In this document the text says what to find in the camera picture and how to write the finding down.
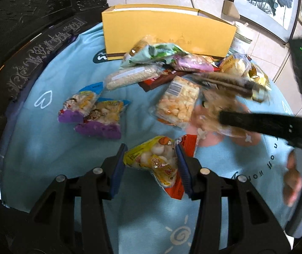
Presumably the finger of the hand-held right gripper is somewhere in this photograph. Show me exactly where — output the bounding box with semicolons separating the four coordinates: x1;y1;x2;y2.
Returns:
193;73;270;103
218;110;302;150

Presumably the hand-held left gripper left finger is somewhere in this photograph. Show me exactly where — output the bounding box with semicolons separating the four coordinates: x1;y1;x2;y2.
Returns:
16;143;129;254

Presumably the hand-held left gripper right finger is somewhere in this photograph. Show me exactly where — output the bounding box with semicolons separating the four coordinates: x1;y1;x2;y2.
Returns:
175;143;292;254

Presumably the clear crinkled snack packet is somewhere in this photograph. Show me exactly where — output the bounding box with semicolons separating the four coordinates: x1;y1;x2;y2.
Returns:
193;89;250;138

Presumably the yellow orange snack packet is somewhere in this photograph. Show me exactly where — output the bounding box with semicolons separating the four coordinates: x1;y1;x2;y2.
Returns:
123;134;199;200

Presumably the yellow cardboard box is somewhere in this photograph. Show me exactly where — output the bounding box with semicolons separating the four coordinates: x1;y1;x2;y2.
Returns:
101;4;237;61

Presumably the person's right hand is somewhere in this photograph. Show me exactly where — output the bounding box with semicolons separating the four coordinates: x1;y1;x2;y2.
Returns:
283;150;302;207

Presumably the gold foil snack packet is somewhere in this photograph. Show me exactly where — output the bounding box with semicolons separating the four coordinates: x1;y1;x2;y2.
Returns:
246;63;270;90

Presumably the pink purple snack packet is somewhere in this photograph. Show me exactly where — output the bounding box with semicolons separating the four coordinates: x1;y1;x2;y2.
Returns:
171;54;215;72

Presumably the glass jar with white lid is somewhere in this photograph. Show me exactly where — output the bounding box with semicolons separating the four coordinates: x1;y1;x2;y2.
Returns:
229;21;253;56

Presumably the purple yellow snack packet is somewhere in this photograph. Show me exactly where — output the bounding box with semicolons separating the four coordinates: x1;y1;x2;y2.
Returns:
58;83;104;124
75;98;131;139

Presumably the clear golden cracker packet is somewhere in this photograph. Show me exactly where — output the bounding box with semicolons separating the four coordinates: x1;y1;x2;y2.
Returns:
149;75;202;130

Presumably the cardboard corner protector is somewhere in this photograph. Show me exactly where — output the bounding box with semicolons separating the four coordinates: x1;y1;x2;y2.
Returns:
221;0;240;19

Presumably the brown chocolate bar packet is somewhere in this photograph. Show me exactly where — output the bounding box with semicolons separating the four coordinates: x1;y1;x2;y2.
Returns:
139;69;191;92

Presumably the green white snack packet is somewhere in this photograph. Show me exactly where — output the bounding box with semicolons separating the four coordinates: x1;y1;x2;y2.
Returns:
120;44;191;68

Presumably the clear puffed rice bar packet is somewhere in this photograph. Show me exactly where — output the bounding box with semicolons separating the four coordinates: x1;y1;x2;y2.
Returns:
104;65;164;90

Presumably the clear bread roll packet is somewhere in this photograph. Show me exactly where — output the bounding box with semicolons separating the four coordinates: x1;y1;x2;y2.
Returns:
124;36;154;59

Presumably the black carved round table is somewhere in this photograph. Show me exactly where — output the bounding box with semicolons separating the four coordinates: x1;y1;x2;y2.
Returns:
0;16;104;254

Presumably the black carved wooden cabinet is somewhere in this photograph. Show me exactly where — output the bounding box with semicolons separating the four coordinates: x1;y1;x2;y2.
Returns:
0;0;109;66

